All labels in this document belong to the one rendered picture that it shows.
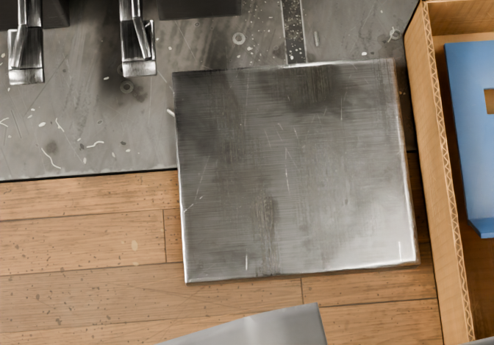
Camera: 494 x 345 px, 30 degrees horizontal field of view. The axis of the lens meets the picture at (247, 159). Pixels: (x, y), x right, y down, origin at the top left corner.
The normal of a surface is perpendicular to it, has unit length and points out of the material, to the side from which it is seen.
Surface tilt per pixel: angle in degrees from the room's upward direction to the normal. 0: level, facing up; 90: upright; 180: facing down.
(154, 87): 0
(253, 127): 0
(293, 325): 26
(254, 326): 18
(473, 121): 1
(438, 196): 90
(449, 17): 90
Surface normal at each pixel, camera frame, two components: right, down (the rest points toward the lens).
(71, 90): 0.02, -0.25
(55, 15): 0.08, 0.96
